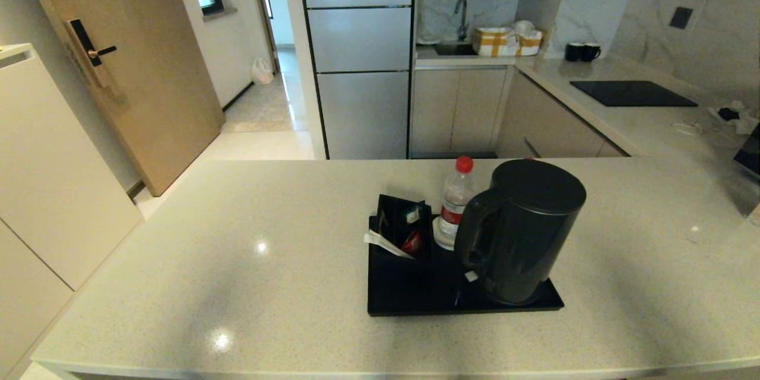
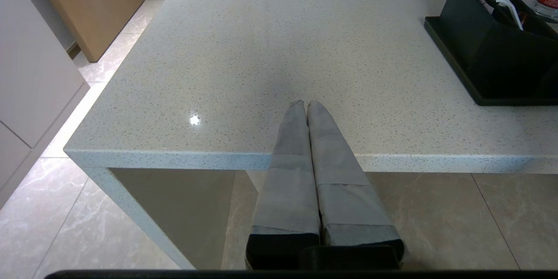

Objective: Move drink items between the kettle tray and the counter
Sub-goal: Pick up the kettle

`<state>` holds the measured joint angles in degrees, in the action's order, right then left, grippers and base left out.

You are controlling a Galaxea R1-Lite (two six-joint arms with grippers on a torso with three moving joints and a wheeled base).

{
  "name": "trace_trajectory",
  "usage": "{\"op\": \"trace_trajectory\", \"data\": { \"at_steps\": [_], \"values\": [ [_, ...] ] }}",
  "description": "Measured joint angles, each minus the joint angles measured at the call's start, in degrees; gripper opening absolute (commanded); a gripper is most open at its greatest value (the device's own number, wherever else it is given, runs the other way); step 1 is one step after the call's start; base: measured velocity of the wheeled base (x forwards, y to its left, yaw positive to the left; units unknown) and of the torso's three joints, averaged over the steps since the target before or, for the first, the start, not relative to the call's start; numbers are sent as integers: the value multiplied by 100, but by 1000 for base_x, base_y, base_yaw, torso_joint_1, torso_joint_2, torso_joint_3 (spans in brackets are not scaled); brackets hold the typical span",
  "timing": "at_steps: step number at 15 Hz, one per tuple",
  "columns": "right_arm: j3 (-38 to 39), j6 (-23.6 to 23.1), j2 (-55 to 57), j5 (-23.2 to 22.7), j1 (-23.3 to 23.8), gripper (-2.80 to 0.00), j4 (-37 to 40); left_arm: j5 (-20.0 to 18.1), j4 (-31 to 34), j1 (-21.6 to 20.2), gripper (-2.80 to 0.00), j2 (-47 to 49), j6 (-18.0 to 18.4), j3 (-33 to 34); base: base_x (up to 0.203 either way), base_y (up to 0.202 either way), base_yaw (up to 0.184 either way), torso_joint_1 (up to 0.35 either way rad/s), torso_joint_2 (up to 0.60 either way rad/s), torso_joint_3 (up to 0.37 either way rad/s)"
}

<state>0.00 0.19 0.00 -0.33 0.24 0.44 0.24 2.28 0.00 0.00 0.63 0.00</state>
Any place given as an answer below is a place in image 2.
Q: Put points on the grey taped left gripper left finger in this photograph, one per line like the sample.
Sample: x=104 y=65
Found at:
x=287 y=183

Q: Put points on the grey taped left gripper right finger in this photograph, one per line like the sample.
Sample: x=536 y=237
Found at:
x=344 y=200

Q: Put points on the red plastic snack bag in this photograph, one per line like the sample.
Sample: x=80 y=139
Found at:
x=523 y=18

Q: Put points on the black rectangular serving tray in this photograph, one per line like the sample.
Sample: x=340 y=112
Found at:
x=514 y=101

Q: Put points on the black condiment organizer box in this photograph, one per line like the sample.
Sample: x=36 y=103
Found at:
x=475 y=39

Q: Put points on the white paper stick sachet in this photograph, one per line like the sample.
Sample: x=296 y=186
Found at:
x=510 y=11

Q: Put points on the light wooden door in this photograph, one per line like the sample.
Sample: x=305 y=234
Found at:
x=91 y=4

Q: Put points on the white tall cabinet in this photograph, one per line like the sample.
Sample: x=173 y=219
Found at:
x=30 y=74

